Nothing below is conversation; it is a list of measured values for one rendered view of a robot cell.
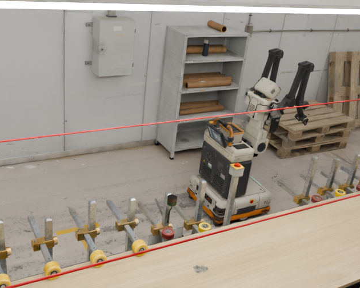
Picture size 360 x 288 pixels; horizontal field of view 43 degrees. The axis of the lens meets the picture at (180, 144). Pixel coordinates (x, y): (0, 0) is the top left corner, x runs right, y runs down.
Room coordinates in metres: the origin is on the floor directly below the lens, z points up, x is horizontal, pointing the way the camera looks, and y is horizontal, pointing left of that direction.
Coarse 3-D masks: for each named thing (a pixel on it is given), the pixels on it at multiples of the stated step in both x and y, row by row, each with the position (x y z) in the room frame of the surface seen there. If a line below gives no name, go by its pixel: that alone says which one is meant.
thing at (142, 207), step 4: (140, 204) 2.64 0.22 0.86; (140, 208) 2.62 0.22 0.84; (144, 208) 2.59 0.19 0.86; (144, 212) 2.56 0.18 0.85; (148, 212) 2.55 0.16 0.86; (148, 216) 2.51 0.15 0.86; (152, 216) 2.51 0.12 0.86; (152, 220) 2.47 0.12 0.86; (156, 220) 2.47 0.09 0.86; (152, 224) 2.45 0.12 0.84; (160, 232) 2.36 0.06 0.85; (164, 240) 2.30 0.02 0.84; (168, 240) 2.29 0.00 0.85
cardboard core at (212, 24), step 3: (210, 21) 5.54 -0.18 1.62; (213, 21) 5.52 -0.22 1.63; (207, 24) 5.56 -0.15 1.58; (210, 24) 5.51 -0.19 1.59; (213, 24) 5.46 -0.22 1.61; (216, 24) 5.43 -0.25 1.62; (219, 24) 5.40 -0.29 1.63; (213, 27) 5.46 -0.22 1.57; (216, 27) 5.40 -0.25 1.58; (219, 27) 5.34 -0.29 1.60; (222, 27) 5.41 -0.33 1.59; (225, 27) 5.36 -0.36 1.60; (219, 30) 5.35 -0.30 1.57; (222, 30) 5.38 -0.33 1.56; (225, 30) 5.35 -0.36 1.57
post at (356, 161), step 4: (356, 156) 3.35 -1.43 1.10; (356, 160) 3.34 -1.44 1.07; (352, 164) 3.36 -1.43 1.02; (356, 164) 3.34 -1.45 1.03; (352, 168) 3.35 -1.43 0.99; (356, 168) 3.35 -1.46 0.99; (352, 172) 3.34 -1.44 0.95; (348, 176) 3.36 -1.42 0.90; (352, 176) 3.34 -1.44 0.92; (348, 180) 3.35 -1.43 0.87; (352, 180) 3.34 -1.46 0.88; (348, 184) 3.34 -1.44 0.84
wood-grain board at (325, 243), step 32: (256, 224) 2.51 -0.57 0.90; (288, 224) 2.56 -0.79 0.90; (320, 224) 2.60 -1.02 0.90; (352, 224) 2.65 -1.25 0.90; (160, 256) 2.07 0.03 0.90; (192, 256) 2.11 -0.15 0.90; (224, 256) 2.14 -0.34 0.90; (256, 256) 2.18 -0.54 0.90; (288, 256) 2.22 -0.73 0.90; (320, 256) 2.26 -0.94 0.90; (352, 256) 2.29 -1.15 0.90
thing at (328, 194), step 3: (300, 174) 3.42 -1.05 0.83; (303, 174) 3.41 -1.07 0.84; (303, 177) 3.38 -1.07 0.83; (312, 183) 3.30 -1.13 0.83; (315, 183) 3.27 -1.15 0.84; (315, 186) 3.26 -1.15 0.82; (318, 186) 3.24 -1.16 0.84; (321, 186) 3.24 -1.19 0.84; (327, 192) 3.16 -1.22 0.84; (330, 192) 3.16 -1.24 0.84; (327, 195) 3.15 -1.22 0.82; (330, 195) 3.13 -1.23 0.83; (333, 195) 3.11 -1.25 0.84
